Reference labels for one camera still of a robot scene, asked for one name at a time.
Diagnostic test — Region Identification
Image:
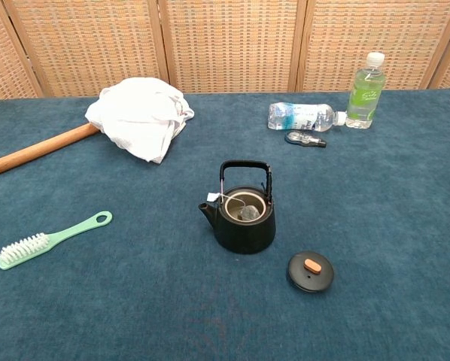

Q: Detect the pyramid tea bag with string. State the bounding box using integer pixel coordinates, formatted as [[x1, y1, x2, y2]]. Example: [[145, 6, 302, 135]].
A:
[[206, 192, 260, 222]]

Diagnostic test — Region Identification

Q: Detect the clear bottle with blue label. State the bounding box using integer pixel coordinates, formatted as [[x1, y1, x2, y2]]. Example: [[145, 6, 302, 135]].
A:
[[267, 102, 348, 133]]

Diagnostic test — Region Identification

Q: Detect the woven bamboo folding screen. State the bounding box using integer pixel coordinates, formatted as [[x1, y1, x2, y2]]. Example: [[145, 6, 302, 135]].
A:
[[0, 0, 450, 102]]

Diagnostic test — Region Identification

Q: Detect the black lid with wooden knob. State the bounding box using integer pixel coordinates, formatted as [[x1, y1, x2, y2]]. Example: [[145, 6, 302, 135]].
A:
[[286, 250, 336, 293]]

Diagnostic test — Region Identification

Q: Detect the black cast iron teapot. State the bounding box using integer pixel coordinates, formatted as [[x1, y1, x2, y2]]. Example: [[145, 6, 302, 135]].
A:
[[198, 160, 278, 255]]

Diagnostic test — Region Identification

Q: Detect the crumpled white cloth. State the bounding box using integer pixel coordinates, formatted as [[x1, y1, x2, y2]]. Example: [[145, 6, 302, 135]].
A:
[[84, 77, 196, 165]]

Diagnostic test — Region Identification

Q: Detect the wooden rolling pin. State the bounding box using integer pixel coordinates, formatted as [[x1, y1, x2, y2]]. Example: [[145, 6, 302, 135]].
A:
[[0, 123, 99, 175]]

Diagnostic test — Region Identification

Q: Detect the clear bottle with green label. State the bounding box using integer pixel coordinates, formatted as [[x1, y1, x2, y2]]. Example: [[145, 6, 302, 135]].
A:
[[345, 51, 387, 130]]

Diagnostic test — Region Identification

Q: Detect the mint green scrub brush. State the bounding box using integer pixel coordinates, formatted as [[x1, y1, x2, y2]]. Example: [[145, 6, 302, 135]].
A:
[[0, 211, 114, 271]]

